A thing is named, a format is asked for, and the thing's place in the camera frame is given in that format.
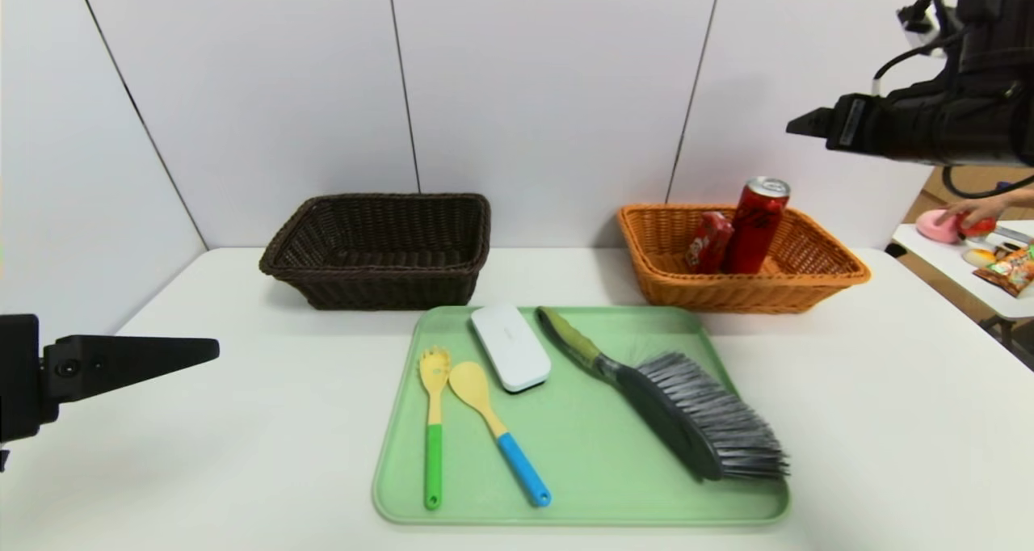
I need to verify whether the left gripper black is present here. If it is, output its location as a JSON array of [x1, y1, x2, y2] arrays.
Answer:
[[0, 313, 221, 443]]

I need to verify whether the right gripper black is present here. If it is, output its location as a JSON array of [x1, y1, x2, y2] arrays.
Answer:
[[786, 93, 944, 160]]

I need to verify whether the red soda can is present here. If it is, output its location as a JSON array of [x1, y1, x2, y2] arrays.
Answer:
[[721, 177, 791, 276]]

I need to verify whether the grey bristle hand brush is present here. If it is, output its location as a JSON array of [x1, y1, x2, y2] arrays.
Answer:
[[536, 306, 789, 482]]

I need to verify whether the yellow pasta server green handle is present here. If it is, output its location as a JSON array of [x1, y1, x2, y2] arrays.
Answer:
[[418, 345, 452, 510]]

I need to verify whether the white rectangular case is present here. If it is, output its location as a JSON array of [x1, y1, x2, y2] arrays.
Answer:
[[470, 303, 552, 393]]

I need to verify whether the yellow spoon blue handle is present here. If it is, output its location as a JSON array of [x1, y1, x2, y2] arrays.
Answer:
[[448, 361, 553, 507]]

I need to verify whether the orange wicker basket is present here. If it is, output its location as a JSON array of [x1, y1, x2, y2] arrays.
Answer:
[[616, 204, 871, 315]]

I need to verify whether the dark brown wicker basket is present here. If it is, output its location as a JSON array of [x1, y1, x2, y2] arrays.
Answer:
[[260, 194, 492, 311]]

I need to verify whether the person's bare hand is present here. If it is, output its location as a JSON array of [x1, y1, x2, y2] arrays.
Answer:
[[941, 198, 1009, 229]]

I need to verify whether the pink toy peach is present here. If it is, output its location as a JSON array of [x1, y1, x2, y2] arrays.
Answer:
[[915, 209, 962, 245]]

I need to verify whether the white side table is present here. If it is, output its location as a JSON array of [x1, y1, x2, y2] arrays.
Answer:
[[891, 221, 1034, 322]]

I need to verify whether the orange green snack packet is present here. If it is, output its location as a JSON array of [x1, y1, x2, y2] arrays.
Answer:
[[972, 244, 1034, 298]]

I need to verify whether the light green plastic tray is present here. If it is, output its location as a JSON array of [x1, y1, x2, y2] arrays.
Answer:
[[372, 305, 789, 526]]

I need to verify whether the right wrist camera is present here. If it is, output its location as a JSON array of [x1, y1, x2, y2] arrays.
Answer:
[[897, 0, 944, 51]]

